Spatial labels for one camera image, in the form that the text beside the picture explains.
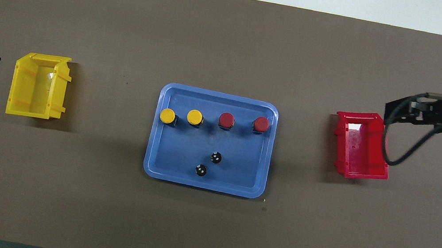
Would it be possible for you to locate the red plastic bin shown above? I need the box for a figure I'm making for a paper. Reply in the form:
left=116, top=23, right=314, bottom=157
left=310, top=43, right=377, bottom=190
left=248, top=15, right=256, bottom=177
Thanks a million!
left=326, top=106, right=399, bottom=185

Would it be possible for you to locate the red push button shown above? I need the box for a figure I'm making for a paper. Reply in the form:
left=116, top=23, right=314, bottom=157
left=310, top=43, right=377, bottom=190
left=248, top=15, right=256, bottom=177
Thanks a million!
left=217, top=111, right=237, bottom=132
left=251, top=115, right=271, bottom=136

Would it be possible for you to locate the yellow push button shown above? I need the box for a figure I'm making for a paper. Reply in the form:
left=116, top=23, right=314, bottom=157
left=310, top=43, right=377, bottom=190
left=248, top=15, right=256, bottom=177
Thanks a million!
left=158, top=107, right=181, bottom=127
left=185, top=108, right=206, bottom=129

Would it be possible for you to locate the yellow plastic bin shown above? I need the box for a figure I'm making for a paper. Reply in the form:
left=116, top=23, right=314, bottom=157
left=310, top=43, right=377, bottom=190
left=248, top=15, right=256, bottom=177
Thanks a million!
left=5, top=48, right=76, bottom=124

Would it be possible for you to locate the brown paper table mat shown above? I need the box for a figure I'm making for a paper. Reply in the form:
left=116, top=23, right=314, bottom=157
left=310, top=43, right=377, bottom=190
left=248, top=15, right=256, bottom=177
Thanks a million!
left=0, top=0, right=442, bottom=248

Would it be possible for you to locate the blue plastic tray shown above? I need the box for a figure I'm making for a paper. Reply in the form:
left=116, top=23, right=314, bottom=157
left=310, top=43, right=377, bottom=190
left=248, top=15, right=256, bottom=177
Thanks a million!
left=140, top=80, right=282, bottom=202

